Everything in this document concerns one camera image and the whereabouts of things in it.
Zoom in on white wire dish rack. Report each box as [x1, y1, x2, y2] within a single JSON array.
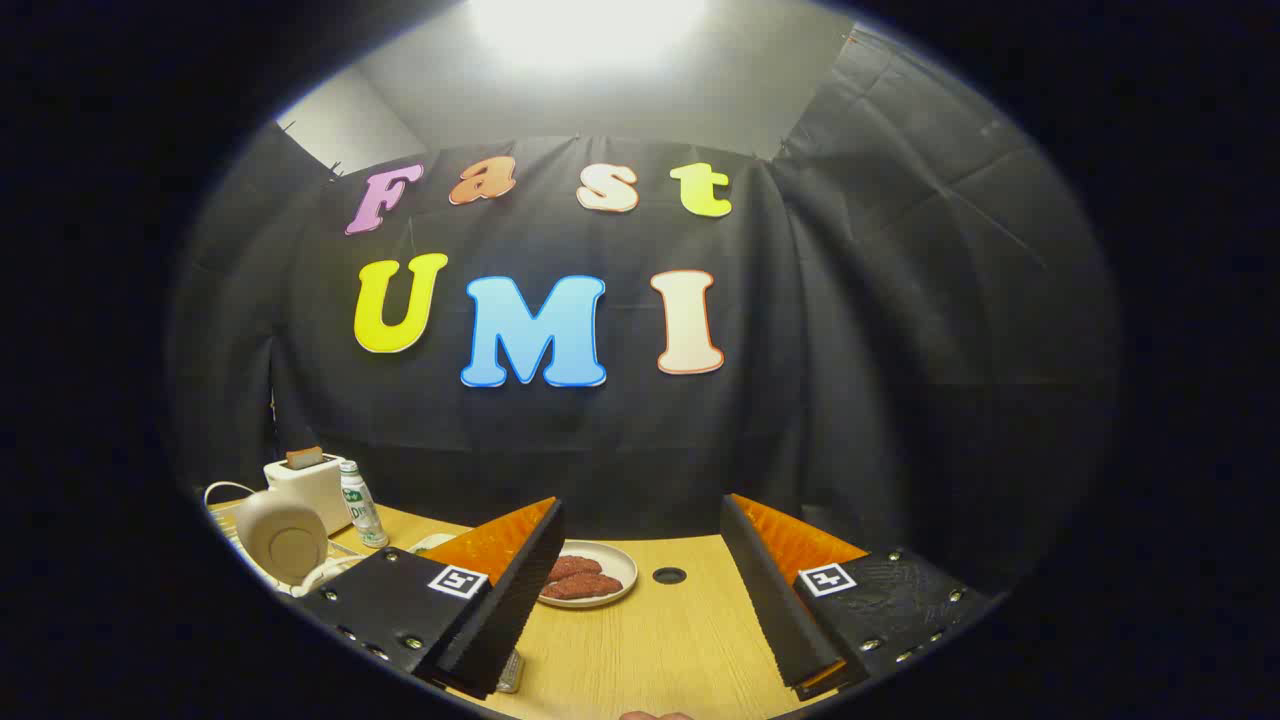
[[203, 482, 371, 598]]

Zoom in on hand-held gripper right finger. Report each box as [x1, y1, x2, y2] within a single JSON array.
[[720, 493, 996, 701]]

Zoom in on cream plate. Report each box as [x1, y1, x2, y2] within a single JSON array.
[[235, 490, 331, 588]]

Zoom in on white green-label drink bottle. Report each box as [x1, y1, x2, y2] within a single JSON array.
[[338, 460, 389, 549]]

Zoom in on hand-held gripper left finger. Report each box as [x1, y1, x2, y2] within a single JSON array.
[[290, 497, 566, 701]]

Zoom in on black backdrop cloth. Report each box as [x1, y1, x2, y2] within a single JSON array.
[[165, 25, 1121, 601]]

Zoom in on white toaster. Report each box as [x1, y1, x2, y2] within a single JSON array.
[[263, 452, 353, 536]]

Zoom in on white plate with patties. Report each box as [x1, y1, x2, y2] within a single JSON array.
[[538, 540, 639, 609]]

